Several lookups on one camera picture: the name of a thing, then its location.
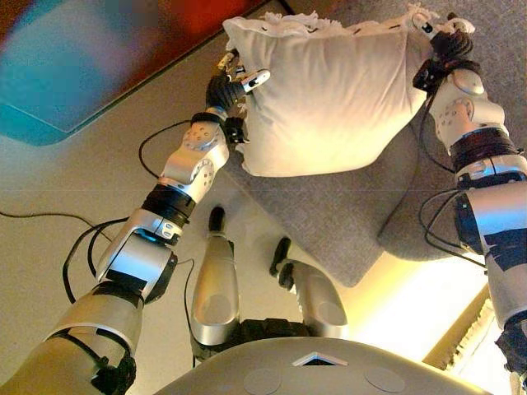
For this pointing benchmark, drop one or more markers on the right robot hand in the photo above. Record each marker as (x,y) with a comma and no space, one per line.
(450,45)

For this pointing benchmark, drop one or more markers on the white fringed cushion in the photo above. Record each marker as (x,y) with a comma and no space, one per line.
(329,103)

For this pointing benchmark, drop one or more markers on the glossy dark wood table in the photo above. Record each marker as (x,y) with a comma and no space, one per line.
(82,61)

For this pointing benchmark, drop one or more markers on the grey robot torso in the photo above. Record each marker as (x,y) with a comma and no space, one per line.
(329,370)

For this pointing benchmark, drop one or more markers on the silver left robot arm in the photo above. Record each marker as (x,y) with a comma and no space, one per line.
(136,255)

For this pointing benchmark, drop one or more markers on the grey fabric armchair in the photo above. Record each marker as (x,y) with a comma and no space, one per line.
(337,214)

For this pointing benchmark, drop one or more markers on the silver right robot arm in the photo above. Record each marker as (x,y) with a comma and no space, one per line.
(494,214)

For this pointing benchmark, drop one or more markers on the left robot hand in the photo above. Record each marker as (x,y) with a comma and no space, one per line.
(220,92)

